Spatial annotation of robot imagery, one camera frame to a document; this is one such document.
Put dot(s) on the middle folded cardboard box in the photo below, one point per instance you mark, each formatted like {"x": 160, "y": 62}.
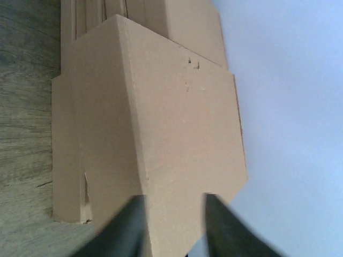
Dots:
{"x": 195, "y": 25}

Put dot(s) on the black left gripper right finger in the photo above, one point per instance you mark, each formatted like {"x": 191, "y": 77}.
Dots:
{"x": 226, "y": 234}

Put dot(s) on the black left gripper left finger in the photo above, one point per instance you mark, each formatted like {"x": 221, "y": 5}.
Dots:
{"x": 123, "y": 235}

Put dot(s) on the large front cardboard box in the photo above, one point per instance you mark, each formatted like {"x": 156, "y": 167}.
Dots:
{"x": 70, "y": 199}

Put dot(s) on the brown cardboard box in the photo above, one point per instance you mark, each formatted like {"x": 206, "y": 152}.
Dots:
{"x": 154, "y": 118}

